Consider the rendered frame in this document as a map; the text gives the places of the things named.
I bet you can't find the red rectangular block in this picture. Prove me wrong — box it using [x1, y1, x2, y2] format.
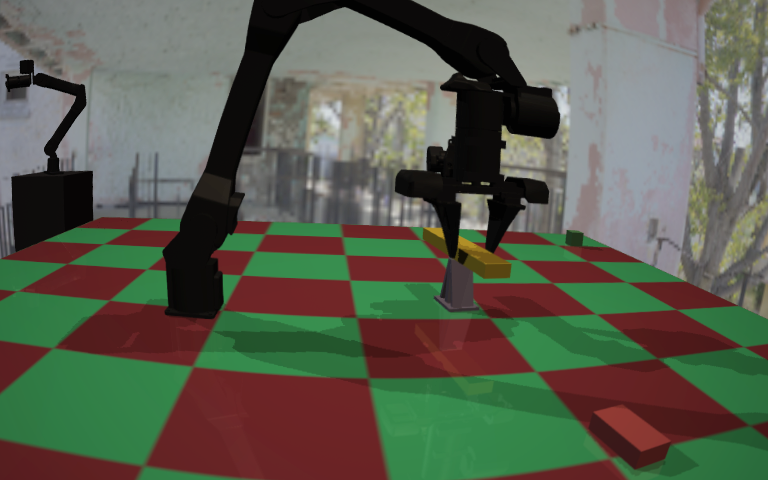
[588, 405, 672, 470]

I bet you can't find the yellow long bar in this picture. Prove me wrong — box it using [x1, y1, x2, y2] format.
[423, 228, 511, 279]

